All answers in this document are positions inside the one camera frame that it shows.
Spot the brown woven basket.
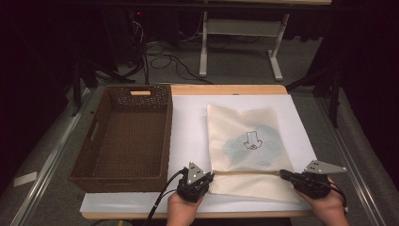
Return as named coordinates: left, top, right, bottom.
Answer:
left=69, top=84, right=174, bottom=193

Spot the white-legged desk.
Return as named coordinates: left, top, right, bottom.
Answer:
left=199, top=0, right=333, bottom=82

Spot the white table mat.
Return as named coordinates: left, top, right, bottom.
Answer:
left=79, top=93, right=318, bottom=215

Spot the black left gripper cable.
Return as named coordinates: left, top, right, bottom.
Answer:
left=142, top=168, right=189, bottom=226

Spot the black stand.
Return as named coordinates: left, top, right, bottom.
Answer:
left=71, top=59, right=136, bottom=117
left=285, top=67, right=343, bottom=129

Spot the person's left hand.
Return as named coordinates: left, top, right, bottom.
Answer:
left=167, top=191, right=203, bottom=219

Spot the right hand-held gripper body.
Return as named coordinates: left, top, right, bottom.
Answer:
left=295, top=159, right=347, bottom=201

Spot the dark computer tower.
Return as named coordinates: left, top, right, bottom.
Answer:
left=103, top=8, right=145, bottom=69

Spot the cream mesh laundry bag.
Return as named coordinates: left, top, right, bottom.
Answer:
left=206, top=104, right=302, bottom=203

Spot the white floor tape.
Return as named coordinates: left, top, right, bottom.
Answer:
left=13, top=171, right=38, bottom=187

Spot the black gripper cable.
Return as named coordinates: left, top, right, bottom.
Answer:
left=142, top=168, right=189, bottom=226
left=328, top=183, right=349, bottom=213

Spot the aluminium floor rail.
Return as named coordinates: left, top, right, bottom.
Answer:
left=10, top=88, right=95, bottom=226
left=314, top=97, right=387, bottom=226

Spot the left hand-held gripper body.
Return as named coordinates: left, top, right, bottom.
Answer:
left=176, top=162, right=211, bottom=203

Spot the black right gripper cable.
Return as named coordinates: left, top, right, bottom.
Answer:
left=328, top=183, right=349, bottom=213

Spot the black floor cable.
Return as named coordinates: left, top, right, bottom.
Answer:
left=144, top=40, right=215, bottom=86

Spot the person's right hand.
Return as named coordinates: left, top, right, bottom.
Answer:
left=295, top=178, right=346, bottom=218

